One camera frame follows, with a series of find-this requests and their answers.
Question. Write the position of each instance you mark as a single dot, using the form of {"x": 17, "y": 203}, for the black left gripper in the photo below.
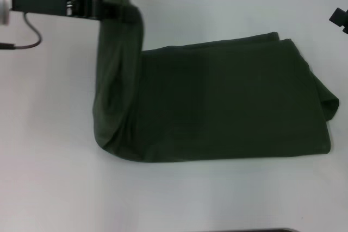
{"x": 40, "y": 1}

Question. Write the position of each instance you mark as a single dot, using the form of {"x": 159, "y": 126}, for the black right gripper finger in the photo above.
{"x": 341, "y": 18}

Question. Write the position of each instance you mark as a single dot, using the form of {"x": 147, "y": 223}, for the dark green FREE t-shirt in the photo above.
{"x": 217, "y": 101}

